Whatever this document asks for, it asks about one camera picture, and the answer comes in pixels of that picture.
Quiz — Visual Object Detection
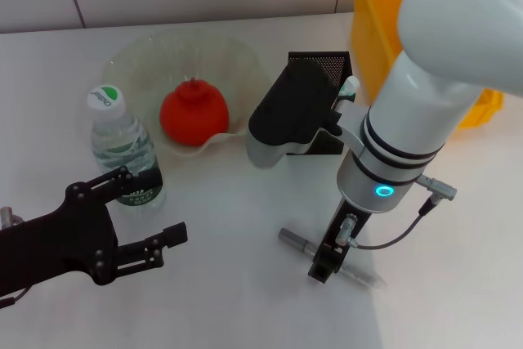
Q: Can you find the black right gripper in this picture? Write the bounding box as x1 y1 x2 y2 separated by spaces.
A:
307 197 372 284

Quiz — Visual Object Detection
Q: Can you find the black mesh pen holder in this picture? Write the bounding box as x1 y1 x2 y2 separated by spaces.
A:
285 51 357 156

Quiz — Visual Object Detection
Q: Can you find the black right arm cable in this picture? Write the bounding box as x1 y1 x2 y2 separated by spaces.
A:
350 195 441 251

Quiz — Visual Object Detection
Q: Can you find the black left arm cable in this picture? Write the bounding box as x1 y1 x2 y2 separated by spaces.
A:
0 286 30 310

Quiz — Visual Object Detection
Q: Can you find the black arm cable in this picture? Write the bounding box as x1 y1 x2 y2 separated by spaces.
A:
350 195 441 251
0 286 30 310

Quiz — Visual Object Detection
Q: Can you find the green glass fruit plate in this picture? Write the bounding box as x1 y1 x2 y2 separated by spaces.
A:
101 33 274 159

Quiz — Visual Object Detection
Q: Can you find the yellow plastic bin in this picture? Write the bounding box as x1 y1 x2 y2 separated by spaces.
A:
350 0 507 130

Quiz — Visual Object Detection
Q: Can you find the red-orange plastic orange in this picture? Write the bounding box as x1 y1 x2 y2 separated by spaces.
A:
159 76 231 148

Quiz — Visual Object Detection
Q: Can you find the right wrist camera housing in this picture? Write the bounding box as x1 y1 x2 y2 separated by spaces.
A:
244 59 345 170

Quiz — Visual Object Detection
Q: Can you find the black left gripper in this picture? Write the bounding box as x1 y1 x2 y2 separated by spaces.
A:
0 165 190 288

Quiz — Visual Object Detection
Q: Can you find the grey marker pen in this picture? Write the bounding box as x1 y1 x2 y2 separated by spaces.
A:
277 226 388 290

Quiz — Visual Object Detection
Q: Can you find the clear green-label water bottle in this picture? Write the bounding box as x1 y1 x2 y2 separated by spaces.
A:
85 83 168 220

